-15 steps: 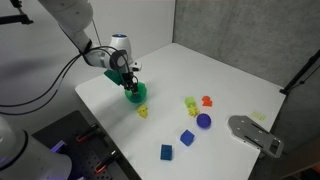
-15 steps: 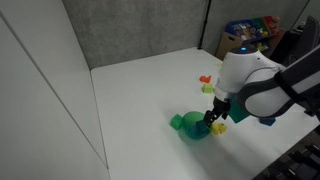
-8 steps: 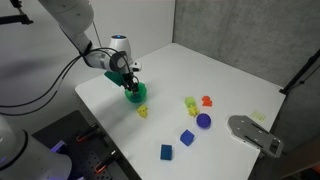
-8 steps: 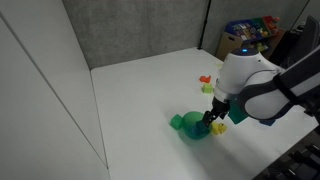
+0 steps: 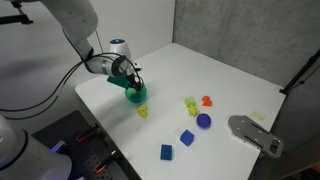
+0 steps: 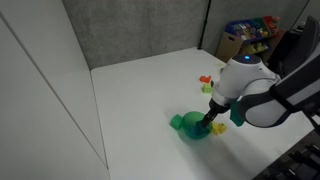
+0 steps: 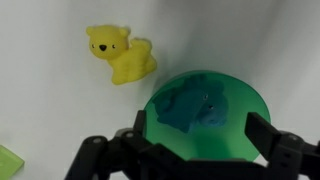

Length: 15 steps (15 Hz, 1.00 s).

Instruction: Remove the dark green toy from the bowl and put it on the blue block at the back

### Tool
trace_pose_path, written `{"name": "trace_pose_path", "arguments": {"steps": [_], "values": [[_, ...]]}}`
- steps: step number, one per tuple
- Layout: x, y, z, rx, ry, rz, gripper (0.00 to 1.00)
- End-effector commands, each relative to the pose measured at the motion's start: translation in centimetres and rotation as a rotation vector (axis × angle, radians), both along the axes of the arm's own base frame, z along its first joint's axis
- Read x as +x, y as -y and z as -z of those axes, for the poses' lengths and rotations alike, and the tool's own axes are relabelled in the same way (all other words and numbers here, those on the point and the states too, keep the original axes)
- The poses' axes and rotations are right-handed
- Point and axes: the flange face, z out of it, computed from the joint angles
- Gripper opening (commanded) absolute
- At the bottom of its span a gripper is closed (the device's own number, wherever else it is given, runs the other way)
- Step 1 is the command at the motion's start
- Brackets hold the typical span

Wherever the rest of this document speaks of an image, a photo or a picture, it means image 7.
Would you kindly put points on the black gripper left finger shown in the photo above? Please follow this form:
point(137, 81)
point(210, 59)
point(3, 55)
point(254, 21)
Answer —
point(100, 156)

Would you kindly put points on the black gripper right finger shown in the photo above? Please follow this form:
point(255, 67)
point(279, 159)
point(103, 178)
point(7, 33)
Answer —
point(286, 156)

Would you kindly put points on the dark green toy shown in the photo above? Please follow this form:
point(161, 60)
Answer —
point(180, 106)

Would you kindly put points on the translucent green bowl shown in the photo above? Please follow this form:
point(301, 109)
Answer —
point(213, 143)

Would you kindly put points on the blue spiky toy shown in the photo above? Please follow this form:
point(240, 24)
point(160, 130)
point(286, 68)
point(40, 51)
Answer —
point(216, 108)

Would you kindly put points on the light green block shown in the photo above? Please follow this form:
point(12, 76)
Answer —
point(8, 163)

